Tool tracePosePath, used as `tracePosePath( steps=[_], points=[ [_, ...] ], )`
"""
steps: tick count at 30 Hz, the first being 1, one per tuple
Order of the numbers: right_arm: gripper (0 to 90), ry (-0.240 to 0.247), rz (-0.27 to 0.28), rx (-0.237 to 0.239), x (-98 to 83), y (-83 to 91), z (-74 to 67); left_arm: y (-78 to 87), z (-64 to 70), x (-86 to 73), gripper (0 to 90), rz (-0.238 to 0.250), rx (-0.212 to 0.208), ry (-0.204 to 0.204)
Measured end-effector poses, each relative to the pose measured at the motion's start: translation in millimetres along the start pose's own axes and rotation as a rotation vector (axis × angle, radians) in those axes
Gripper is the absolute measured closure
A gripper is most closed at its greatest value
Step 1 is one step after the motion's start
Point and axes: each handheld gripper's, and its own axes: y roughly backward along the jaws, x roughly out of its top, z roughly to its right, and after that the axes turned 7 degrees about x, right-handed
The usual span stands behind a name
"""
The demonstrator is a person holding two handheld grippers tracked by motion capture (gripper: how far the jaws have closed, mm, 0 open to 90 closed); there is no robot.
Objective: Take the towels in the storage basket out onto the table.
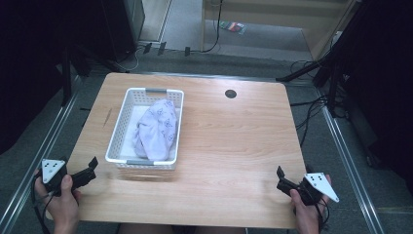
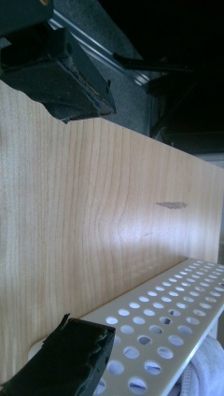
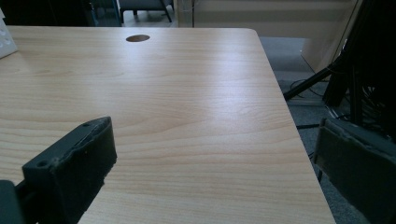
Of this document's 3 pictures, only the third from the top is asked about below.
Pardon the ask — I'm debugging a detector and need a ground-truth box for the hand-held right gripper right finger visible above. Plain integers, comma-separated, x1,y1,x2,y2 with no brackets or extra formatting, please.
312,117,396,224

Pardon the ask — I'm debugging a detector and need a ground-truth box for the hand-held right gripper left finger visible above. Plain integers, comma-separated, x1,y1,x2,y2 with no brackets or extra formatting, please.
21,116,119,224

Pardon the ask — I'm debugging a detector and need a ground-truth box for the black metal stand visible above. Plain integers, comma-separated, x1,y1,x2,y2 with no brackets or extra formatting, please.
282,0,396,138

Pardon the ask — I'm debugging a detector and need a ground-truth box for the white box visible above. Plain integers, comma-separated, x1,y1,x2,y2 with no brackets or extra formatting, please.
0,8,19,60

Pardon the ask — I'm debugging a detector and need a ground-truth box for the dark glass cabinet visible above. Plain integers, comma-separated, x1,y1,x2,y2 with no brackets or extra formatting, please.
83,0,122,28

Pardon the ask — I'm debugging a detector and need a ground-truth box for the dark chair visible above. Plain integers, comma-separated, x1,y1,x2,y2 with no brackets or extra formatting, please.
118,0,176,24

